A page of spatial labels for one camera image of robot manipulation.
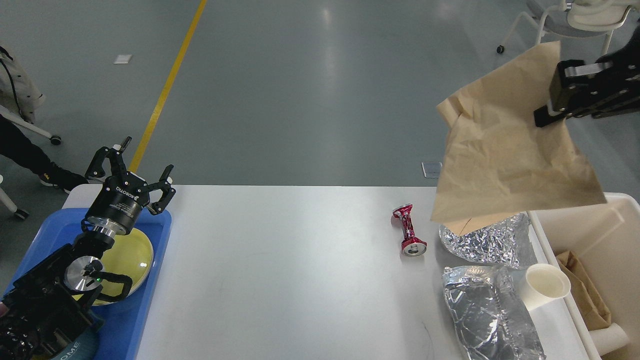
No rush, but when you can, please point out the cream plastic bin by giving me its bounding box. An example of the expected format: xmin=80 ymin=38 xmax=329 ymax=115
xmin=528 ymin=193 xmax=640 ymax=360

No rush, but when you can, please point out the brown paper in bin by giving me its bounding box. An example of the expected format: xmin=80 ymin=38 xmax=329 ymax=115
xmin=555 ymin=250 xmax=612 ymax=331

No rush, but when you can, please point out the person in beige coat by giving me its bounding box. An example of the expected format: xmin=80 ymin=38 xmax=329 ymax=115
xmin=0 ymin=47 xmax=88 ymax=193

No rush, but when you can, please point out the white paper cup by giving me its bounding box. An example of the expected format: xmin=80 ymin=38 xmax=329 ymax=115
xmin=516 ymin=263 xmax=571 ymax=311

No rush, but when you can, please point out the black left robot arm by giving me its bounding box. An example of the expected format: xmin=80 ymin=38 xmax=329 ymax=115
xmin=1 ymin=137 xmax=176 ymax=360

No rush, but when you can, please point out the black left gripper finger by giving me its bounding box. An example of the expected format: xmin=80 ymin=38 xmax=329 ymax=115
xmin=84 ymin=135 xmax=133 ymax=185
xmin=140 ymin=164 xmax=176 ymax=215

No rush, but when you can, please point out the left floor socket plate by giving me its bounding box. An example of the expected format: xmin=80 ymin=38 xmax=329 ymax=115
xmin=422 ymin=161 xmax=442 ymax=179

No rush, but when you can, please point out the blue plastic tray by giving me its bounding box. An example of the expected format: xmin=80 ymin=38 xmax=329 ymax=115
xmin=13 ymin=208 xmax=172 ymax=360

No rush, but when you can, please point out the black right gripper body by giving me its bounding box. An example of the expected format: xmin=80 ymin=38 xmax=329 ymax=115
xmin=592 ymin=25 xmax=640 ymax=119

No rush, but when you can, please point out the crushed red can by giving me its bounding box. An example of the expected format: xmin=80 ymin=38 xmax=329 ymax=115
xmin=391 ymin=203 xmax=428 ymax=257

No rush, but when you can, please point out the brown paper bag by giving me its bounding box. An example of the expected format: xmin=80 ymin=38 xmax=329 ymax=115
xmin=430 ymin=41 xmax=607 ymax=235

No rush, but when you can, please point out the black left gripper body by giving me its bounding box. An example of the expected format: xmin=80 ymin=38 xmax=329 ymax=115
xmin=82 ymin=172 xmax=150 ymax=237

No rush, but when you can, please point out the yellow plate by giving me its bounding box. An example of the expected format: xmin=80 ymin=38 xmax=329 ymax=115
xmin=62 ymin=228 xmax=154 ymax=306

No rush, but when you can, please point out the white office chair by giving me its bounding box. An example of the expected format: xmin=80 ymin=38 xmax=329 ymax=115
xmin=496 ymin=0 xmax=639 ymax=56

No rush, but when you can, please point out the aluminium foil sheet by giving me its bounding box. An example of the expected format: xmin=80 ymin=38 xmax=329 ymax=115
xmin=442 ymin=265 xmax=547 ymax=360

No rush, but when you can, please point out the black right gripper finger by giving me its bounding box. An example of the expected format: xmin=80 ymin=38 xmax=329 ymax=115
xmin=548 ymin=59 xmax=613 ymax=113
xmin=534 ymin=97 xmax=640 ymax=128

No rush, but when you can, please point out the teal mug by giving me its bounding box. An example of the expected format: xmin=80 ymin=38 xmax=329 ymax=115
xmin=31 ymin=312 xmax=105 ymax=360

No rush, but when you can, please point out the white paper roll in bin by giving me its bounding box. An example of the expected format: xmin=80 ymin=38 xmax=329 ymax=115
xmin=589 ymin=322 xmax=630 ymax=357

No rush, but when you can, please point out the white chair leg with caster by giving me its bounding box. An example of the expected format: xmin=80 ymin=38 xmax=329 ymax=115
xmin=0 ymin=105 xmax=62 ymax=146

